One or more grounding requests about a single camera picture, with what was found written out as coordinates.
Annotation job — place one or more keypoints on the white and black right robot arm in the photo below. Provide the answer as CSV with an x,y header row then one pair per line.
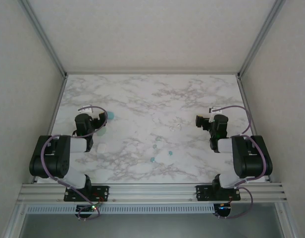
x,y
251,161

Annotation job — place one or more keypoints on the aluminium mounting rail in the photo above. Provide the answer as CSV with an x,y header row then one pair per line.
x,y
152,192

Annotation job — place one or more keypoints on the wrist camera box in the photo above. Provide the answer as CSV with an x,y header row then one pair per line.
x,y
214,110
85,109

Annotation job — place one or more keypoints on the white earbud charging case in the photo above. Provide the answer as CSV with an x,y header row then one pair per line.
x,y
102,148

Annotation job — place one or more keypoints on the controller circuit board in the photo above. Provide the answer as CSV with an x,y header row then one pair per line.
x,y
88,209
223,208

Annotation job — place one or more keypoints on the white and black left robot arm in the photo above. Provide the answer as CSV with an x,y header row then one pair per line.
x,y
56,158

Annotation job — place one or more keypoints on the blue earbud charging case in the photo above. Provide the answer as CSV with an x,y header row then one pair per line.
x,y
111,115

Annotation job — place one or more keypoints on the aluminium frame post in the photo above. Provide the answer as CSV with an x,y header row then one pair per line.
x,y
15,225
287,225
259,39
46,39

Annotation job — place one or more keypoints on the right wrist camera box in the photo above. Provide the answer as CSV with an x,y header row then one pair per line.
x,y
214,110

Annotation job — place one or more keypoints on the aluminium table edge rail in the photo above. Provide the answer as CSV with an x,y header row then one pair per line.
x,y
246,99
142,73
59,99

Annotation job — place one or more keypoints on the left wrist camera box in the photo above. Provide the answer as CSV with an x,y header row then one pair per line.
x,y
85,109

